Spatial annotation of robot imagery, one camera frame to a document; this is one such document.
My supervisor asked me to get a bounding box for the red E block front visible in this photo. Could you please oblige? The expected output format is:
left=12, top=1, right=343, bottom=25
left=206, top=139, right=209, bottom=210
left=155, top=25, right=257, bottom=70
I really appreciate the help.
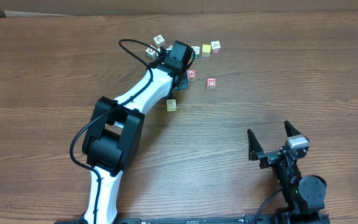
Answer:
left=206, top=77, right=217, bottom=90

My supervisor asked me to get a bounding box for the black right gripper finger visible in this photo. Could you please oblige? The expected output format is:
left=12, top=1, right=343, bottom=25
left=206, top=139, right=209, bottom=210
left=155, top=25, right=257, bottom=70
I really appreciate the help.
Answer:
left=247, top=129, right=264, bottom=161
left=284, top=120, right=301, bottom=138

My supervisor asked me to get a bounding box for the small rear centre block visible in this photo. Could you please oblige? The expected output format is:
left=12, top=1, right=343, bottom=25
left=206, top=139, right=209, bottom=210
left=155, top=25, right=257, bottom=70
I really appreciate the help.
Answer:
left=158, top=47, right=166, bottom=56

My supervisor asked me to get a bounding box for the green B letter block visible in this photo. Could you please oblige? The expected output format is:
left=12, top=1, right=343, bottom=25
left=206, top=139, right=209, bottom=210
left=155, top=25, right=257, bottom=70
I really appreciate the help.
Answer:
left=191, top=46, right=200, bottom=58

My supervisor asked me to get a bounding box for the far left cluster block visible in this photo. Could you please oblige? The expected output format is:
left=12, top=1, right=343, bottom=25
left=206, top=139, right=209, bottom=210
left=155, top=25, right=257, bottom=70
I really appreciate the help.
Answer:
left=145, top=47, right=158, bottom=60

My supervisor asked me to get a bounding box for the red e block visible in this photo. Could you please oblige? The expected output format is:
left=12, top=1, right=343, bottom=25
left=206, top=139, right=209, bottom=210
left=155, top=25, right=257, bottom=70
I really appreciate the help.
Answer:
left=186, top=70, right=196, bottom=82
left=206, top=77, right=217, bottom=90

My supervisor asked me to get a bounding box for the red number 3 block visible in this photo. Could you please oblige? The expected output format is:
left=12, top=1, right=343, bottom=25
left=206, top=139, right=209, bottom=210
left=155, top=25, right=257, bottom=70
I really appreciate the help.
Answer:
left=211, top=40, right=221, bottom=54

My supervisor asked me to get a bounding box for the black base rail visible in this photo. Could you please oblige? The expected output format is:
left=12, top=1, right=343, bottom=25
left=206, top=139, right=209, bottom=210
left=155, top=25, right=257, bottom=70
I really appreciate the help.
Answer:
left=54, top=215, right=331, bottom=224

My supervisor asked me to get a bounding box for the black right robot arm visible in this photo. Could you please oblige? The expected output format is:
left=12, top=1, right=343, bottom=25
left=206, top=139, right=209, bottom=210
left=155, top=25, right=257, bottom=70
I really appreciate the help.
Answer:
left=247, top=121, right=331, bottom=224

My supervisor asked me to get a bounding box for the red E block rear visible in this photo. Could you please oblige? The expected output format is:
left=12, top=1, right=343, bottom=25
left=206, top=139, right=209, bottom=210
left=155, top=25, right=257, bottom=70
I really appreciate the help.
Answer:
left=186, top=70, right=196, bottom=82

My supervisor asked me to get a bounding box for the plain wooden picture block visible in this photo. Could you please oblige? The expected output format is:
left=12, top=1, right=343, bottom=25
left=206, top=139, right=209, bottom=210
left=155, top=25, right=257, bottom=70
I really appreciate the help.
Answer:
left=166, top=99, right=177, bottom=112

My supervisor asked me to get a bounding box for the brown cardboard backdrop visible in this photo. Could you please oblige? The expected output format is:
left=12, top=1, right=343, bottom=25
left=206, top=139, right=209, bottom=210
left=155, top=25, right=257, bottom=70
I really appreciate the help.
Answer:
left=0, top=0, right=358, bottom=17

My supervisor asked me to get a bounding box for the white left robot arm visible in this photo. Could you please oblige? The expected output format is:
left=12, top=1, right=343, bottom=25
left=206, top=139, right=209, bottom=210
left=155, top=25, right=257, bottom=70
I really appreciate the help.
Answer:
left=78, top=40, right=195, bottom=223

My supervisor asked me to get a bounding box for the cluster block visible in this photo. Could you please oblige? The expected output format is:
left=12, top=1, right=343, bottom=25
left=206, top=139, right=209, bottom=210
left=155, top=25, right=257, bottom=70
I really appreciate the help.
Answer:
left=154, top=35, right=165, bottom=48
left=145, top=47, right=158, bottom=60

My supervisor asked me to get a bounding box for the far rear cluster block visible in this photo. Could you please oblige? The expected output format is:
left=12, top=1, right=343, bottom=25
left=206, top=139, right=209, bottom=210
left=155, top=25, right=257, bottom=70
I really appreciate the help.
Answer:
left=154, top=35, right=165, bottom=48

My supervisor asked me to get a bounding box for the yellow top hand block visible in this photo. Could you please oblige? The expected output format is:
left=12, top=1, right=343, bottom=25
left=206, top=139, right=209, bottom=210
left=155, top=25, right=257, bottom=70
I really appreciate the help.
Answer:
left=201, top=44, right=211, bottom=57

